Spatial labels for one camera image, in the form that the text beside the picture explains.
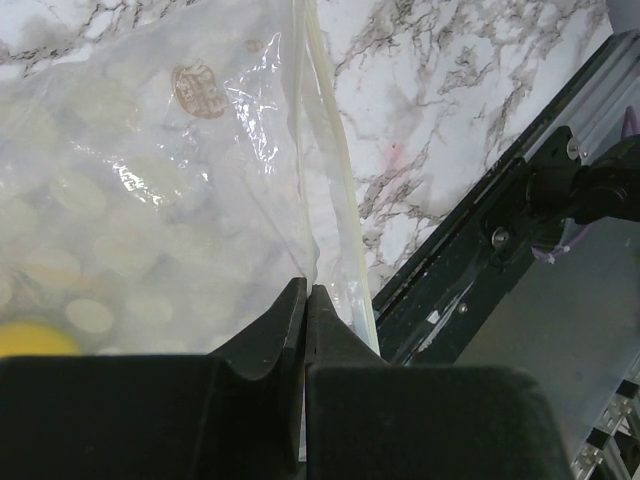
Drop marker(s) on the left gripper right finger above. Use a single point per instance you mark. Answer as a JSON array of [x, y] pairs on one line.
[[368, 419]]

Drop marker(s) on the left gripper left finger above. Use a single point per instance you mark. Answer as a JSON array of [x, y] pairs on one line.
[[234, 413]]

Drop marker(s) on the yellow lemon toy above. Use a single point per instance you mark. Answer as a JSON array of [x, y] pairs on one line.
[[31, 339]]

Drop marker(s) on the clear zip top bag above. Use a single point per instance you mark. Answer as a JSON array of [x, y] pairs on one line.
[[167, 168]]

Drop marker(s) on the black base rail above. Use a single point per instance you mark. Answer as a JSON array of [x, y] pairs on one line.
[[435, 304]]

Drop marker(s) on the aluminium extrusion rail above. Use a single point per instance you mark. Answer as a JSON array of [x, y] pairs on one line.
[[611, 450]]

